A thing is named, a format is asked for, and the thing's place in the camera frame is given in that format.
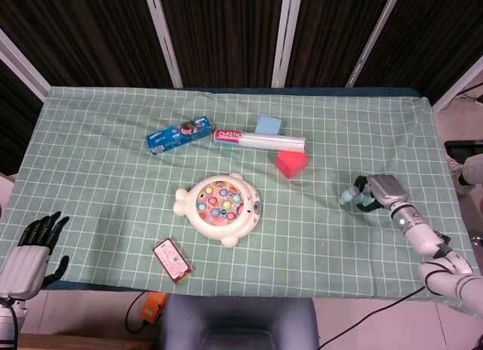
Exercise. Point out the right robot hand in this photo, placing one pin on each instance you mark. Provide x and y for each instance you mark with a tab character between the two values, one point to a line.
386	189

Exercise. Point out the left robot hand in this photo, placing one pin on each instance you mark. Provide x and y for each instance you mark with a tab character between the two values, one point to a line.
22	271

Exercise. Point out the light blue toy hammer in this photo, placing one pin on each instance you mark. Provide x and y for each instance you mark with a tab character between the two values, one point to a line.
346	196

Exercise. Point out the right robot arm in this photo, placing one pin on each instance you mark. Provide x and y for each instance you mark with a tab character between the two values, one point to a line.
422	237

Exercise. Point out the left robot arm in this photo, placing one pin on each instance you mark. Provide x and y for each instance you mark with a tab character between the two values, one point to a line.
4	318

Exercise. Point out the wooden board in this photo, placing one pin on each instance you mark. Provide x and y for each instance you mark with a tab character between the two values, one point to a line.
83	342

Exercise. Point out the cream whack-a-mole toy game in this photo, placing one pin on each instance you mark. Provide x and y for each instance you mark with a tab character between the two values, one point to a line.
211	229

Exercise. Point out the white sneaker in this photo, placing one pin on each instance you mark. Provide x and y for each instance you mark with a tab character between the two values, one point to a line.
454	172

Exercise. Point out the light trouser leg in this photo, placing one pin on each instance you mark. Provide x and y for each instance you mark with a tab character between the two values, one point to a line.
473	171

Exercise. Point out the red foam cube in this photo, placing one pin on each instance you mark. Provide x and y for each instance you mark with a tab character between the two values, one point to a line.
290	165

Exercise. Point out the green checked tablecloth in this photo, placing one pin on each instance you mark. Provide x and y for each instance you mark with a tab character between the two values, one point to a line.
113	176

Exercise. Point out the plastic wrap box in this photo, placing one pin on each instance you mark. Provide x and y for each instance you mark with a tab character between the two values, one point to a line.
264	140

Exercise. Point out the orange device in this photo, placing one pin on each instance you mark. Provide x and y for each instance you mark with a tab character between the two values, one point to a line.
152	308

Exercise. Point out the light blue foam block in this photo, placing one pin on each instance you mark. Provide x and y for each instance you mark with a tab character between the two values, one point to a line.
268	124

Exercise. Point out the red brown card box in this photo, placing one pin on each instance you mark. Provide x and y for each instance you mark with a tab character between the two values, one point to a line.
171	261

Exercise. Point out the blue cookie box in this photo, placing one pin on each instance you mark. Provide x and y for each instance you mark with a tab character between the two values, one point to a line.
170	137

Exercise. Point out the grey padded chair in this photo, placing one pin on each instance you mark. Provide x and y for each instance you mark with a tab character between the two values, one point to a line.
237	323

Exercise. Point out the white frame post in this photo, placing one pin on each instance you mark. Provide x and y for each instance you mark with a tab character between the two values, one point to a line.
22	63
458	86
162	33
373	37
287	33

